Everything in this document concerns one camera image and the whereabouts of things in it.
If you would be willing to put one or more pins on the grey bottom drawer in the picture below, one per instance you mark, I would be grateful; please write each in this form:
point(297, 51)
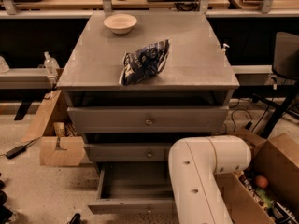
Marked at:
point(133, 187)

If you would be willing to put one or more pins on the grey drawer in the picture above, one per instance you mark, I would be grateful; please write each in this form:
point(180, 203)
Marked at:
point(133, 119)
point(133, 187)
point(120, 152)

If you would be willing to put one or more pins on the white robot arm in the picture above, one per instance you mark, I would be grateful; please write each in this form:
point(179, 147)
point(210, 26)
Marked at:
point(193, 163)

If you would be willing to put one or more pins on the grey drawer cabinet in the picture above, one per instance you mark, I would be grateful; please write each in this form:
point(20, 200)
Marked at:
point(196, 73)

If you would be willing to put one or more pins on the grey top drawer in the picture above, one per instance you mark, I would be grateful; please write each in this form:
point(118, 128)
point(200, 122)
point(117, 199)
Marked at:
point(133, 119)

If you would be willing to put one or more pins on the grey middle drawer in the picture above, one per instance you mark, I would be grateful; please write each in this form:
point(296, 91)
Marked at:
point(120, 152)

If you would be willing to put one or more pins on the blue chip bag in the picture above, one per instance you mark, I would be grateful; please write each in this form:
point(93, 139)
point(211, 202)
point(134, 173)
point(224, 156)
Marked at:
point(144, 63)

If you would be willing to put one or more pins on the white bowl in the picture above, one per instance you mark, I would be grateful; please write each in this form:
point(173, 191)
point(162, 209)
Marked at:
point(120, 24)

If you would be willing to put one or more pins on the small pump bottle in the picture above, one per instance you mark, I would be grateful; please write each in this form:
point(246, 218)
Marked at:
point(225, 47)

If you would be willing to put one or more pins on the left cardboard box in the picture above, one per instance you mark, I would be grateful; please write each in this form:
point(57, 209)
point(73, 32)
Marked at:
point(59, 145)

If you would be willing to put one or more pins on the cardboard box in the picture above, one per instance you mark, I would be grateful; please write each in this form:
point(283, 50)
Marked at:
point(277, 159)
point(59, 145)

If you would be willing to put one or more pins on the clear plastic bottle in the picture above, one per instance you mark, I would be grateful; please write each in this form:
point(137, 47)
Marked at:
point(51, 64)

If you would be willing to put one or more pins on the wooden workbench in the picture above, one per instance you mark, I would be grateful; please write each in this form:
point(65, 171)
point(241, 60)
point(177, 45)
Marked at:
point(215, 8)

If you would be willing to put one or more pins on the red apple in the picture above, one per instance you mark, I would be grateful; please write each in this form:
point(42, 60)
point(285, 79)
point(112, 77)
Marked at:
point(261, 181)

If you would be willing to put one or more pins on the black power adapter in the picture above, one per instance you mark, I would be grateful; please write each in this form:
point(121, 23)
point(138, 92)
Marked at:
point(14, 152)

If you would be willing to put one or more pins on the right cardboard box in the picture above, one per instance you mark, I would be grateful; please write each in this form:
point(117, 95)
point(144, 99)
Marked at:
point(277, 159)

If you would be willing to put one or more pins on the green snack packet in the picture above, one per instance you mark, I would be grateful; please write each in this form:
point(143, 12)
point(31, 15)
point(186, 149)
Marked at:
point(266, 199)

